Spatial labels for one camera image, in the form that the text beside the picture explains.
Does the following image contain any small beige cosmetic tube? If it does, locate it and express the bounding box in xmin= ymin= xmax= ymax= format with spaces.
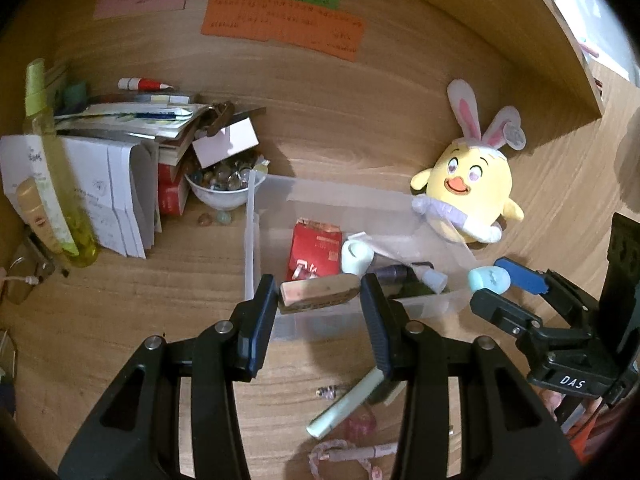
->
xmin=16 ymin=177 xmax=62 ymax=255

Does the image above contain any person's right hand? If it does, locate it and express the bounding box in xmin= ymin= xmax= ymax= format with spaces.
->
xmin=539 ymin=389 xmax=602 ymax=434

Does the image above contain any white cord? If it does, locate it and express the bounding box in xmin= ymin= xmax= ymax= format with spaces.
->
xmin=0 ymin=268 xmax=40 ymax=287

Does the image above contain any mint green tube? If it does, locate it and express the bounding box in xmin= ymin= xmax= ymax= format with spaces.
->
xmin=305 ymin=365 xmax=386 ymax=441

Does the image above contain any red packet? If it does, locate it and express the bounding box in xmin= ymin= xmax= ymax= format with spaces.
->
xmin=286 ymin=219 xmax=343 ymax=281

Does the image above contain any small pink-white cardboard box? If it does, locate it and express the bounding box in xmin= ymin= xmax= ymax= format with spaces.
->
xmin=193 ymin=118 xmax=259 ymax=168

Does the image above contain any stack of books papers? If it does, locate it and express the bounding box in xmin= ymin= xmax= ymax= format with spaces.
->
xmin=52 ymin=89 xmax=266 ymax=166

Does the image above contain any black white-capped bottle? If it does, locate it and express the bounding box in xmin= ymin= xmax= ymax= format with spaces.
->
xmin=373 ymin=262 xmax=448 ymax=299

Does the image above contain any clear plastic storage bin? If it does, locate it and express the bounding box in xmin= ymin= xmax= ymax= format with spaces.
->
xmin=244 ymin=174 xmax=477 ymax=320

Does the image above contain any light blue oval case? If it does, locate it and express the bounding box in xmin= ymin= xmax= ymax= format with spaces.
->
xmin=468 ymin=266 xmax=511 ymax=295

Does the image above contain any red box by books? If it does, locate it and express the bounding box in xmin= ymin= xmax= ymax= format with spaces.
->
xmin=158 ymin=164 xmax=190 ymax=217

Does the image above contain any white folded paper stack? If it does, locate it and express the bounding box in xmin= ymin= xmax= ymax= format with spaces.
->
xmin=0 ymin=134 xmax=163 ymax=260

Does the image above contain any white bowl of trinkets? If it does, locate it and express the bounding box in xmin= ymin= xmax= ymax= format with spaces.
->
xmin=186 ymin=152 xmax=270 ymax=211

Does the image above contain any pink braided bracelet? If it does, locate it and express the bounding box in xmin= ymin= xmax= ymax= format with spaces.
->
xmin=307 ymin=439 xmax=384 ymax=480

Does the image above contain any orange sticky note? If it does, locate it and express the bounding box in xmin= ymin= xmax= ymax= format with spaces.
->
xmin=201 ymin=0 xmax=366 ymax=62

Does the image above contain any wooden shelf board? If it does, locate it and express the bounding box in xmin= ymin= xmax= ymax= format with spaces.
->
xmin=339 ymin=0 xmax=606 ymax=120

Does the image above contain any wooden brush block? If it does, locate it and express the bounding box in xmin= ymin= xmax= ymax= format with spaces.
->
xmin=280 ymin=273 xmax=360 ymax=314

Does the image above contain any yellow chick bunny plush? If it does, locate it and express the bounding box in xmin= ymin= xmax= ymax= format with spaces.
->
xmin=410 ymin=79 xmax=526 ymax=244

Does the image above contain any red white marker pen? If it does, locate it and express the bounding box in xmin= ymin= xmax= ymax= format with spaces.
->
xmin=117 ymin=77 xmax=175 ymax=92

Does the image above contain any yellow-green spray bottle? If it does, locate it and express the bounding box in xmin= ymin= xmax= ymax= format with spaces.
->
xmin=23 ymin=58 xmax=98 ymax=268

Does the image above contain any blue tape roll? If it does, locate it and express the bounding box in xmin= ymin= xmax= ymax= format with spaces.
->
xmin=341 ymin=232 xmax=375 ymax=276

